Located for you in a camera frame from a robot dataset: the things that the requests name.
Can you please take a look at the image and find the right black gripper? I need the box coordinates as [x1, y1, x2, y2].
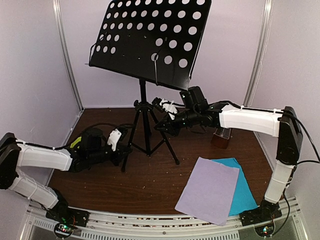
[155, 107, 200, 136]

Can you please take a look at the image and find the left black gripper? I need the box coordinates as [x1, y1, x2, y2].
[88, 143, 132, 166]

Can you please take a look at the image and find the lilac sheet music paper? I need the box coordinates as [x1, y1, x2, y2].
[174, 157, 240, 226]

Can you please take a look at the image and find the black perforated music stand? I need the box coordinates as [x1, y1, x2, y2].
[88, 0, 212, 156]

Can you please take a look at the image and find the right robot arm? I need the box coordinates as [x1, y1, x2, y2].
[152, 86, 308, 221]

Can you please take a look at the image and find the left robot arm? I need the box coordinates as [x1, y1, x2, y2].
[0, 126, 132, 222]

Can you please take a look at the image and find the green bowl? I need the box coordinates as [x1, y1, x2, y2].
[69, 136, 82, 149]

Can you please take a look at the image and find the wooden metronome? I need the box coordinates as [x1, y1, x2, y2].
[210, 127, 232, 149]

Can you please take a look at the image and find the cyan paper sheet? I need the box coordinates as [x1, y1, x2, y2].
[212, 158, 258, 216]

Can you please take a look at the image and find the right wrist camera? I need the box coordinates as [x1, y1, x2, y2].
[152, 97, 178, 120]

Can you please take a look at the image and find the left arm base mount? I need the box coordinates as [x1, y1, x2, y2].
[41, 206, 90, 240]

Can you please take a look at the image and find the aluminium front rail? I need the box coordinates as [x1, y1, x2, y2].
[24, 196, 307, 240]

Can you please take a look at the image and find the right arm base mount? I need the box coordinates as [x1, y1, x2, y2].
[239, 207, 282, 238]

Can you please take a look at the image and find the left aluminium frame post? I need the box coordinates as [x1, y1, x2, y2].
[52, 0, 84, 112]

